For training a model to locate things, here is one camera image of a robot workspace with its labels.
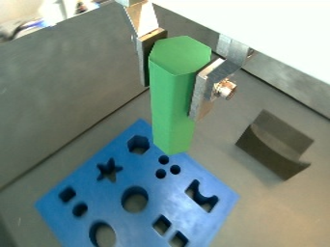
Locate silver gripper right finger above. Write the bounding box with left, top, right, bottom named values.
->
left=189, top=34, right=253, bottom=122

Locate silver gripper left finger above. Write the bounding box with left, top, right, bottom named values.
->
left=126, top=0, right=168, bottom=87

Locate green hexagonal prism block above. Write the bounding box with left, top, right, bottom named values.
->
left=149, top=36, right=212, bottom=155

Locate dark grey curved block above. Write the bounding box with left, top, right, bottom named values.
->
left=237, top=110, right=313, bottom=180

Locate blue shape sorter board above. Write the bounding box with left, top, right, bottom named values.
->
left=35, top=120, right=238, bottom=247

